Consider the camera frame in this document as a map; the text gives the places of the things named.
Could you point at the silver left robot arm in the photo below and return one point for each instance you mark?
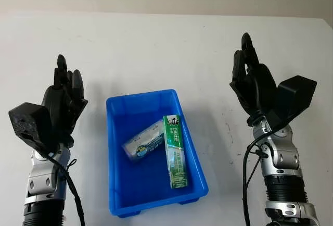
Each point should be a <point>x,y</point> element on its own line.
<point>45,184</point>

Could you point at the green toothpaste box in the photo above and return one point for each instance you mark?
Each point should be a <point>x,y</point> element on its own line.
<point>175,153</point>

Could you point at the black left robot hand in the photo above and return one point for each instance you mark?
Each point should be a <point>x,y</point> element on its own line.
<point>58,106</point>

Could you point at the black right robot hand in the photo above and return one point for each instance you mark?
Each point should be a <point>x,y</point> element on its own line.
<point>255,88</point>

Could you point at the purple bag roll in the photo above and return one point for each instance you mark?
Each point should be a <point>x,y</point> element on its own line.
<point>143,145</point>

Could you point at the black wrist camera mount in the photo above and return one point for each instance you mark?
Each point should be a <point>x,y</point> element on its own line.
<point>30,124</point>
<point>295,95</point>

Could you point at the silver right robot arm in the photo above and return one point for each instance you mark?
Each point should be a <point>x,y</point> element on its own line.
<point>283,171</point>

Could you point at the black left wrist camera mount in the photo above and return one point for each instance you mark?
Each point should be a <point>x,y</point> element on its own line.
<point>30,124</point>

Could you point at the blue plastic tray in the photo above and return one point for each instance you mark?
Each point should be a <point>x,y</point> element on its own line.
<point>145,187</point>

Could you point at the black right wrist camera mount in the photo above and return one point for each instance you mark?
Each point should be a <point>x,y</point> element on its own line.
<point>295,95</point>

